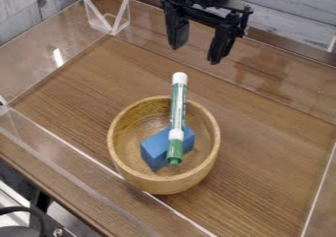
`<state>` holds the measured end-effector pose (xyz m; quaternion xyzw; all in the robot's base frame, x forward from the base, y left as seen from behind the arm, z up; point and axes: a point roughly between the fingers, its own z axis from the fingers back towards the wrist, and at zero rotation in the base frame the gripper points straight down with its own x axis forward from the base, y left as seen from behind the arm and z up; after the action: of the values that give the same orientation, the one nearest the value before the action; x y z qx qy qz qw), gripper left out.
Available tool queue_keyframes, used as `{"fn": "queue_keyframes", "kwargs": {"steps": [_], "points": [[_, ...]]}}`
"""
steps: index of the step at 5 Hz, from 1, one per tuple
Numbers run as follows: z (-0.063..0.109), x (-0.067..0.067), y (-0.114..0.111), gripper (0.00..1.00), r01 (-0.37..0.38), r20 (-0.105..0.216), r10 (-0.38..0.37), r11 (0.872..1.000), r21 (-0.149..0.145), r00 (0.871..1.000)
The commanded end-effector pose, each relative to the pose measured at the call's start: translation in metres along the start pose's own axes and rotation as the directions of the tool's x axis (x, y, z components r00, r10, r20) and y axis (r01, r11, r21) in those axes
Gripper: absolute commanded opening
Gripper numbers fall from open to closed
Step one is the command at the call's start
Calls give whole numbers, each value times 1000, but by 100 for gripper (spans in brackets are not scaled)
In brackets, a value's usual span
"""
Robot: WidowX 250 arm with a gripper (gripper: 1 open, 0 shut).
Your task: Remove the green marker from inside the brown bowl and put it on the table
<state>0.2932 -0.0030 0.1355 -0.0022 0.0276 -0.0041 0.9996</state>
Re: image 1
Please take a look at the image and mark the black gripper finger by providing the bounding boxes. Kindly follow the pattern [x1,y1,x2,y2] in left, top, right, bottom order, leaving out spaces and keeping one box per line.
[208,24,235,65]
[165,5,189,50]

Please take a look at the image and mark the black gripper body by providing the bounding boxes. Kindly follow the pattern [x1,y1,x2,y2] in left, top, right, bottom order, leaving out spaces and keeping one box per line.
[164,0,253,37]

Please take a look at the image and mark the green white marker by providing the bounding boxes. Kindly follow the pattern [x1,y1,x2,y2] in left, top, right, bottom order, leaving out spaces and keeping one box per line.
[167,72,188,166]

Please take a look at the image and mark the brown wooden bowl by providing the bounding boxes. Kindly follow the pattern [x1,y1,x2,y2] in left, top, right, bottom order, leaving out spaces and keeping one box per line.
[107,95,220,195]

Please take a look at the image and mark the blue rectangular block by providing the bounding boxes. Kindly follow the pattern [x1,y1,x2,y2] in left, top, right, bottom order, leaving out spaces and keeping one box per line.
[140,127,196,172]

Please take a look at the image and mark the clear acrylic corner bracket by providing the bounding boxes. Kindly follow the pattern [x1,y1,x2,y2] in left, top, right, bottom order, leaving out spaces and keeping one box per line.
[84,0,129,36]

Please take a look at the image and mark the clear acrylic front wall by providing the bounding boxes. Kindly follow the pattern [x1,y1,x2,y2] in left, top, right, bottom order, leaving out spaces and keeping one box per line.
[0,102,215,237]

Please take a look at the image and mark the black cable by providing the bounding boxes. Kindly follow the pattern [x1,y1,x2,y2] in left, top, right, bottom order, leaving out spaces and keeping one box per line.
[0,206,47,237]

